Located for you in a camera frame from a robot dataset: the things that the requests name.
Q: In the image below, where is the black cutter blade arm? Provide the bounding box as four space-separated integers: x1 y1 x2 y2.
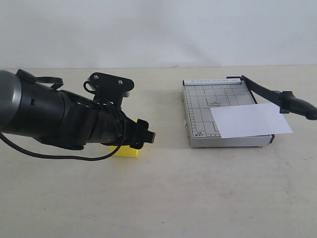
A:
240 75 317 120

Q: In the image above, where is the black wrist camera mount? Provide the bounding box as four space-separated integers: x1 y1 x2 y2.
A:
83 72 135 107

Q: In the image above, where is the white paper sheet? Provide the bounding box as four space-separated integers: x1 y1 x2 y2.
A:
211 103 293 138

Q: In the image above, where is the yellow foam cube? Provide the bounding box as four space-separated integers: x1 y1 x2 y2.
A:
108 117 141 158

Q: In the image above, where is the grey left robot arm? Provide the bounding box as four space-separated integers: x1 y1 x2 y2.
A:
0 69 155 150

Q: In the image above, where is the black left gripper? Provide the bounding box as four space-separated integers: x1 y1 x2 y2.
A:
87 100 156 149

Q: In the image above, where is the grey metal paper cutter base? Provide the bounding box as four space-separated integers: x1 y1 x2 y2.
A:
183 76 275 148

